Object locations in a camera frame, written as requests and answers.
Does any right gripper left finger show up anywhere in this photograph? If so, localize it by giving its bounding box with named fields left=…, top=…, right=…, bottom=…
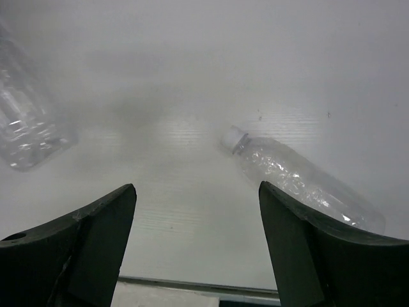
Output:
left=1, top=184, right=137, bottom=306

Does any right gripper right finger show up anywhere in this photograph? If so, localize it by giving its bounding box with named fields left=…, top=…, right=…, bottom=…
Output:
left=259, top=182, right=408, bottom=306

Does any clear bottle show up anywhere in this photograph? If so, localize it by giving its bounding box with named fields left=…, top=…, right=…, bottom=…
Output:
left=1, top=23, right=78, bottom=172
left=221, top=126, right=385, bottom=234

